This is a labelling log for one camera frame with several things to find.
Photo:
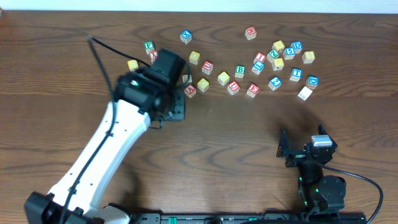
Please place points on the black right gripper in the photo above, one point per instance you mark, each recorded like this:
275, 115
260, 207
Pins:
299, 156

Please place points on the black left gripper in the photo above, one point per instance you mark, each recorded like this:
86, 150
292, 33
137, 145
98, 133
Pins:
179, 104

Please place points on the yellow O block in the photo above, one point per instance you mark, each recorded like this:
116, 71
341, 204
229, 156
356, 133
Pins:
194, 57

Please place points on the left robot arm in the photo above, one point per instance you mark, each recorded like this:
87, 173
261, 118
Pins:
140, 97

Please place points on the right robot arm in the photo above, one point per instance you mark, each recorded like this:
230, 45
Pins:
322, 194

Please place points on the plain wood block green side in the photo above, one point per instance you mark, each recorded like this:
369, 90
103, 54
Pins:
186, 79

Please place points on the red Y block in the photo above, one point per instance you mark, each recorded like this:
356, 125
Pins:
153, 56

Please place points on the red A block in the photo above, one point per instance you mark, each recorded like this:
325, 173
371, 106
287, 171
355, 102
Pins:
190, 90

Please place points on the green F block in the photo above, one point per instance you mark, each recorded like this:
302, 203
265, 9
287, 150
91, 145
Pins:
149, 47

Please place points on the yellow block far left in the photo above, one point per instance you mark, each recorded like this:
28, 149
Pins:
133, 65

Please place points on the yellow J block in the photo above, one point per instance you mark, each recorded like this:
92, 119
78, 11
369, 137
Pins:
203, 84

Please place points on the red U block upper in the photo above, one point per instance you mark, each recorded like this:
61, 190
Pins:
207, 67

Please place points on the red u block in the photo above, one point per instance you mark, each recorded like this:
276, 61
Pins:
207, 67
233, 87

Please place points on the blue X block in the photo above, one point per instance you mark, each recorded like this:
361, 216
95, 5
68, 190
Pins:
186, 36

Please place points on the plain wood block right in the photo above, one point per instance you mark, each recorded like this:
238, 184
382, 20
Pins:
305, 93

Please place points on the yellow C block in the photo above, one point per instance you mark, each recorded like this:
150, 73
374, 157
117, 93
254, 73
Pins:
223, 78

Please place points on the blue D block lower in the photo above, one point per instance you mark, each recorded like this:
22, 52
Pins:
312, 82

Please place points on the blue d block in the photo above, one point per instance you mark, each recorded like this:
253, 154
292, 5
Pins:
297, 46
312, 82

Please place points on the blue 2 block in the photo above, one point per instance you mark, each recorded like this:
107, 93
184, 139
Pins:
275, 83

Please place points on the blue T block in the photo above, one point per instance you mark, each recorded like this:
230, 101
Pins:
296, 74

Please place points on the red U block lower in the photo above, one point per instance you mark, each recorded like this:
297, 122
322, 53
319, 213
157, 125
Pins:
233, 87

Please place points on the red E block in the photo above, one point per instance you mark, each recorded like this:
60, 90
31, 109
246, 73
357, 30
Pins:
252, 90

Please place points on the green B block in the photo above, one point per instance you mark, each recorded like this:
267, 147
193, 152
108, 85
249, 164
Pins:
240, 71

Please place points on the yellow block middle right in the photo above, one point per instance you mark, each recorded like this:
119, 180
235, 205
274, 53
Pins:
277, 64

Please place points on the yellow 8 block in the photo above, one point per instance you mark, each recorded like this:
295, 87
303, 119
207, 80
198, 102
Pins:
308, 57

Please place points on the blue L block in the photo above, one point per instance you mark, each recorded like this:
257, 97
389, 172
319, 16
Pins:
258, 67

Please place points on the blue 5 block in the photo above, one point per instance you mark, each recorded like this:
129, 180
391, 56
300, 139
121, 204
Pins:
288, 53

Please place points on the green Z block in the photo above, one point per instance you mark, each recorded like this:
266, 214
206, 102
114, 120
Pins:
272, 55

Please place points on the red I block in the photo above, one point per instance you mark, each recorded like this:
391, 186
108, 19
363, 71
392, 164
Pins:
260, 57

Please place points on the red H block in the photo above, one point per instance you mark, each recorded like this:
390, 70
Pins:
250, 33

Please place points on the blue D block upper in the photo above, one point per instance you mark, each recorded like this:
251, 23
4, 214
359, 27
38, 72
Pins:
297, 46

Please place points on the yellow block upper right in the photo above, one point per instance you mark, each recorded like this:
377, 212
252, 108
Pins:
278, 46

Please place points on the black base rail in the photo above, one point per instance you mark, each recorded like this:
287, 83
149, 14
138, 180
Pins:
270, 216

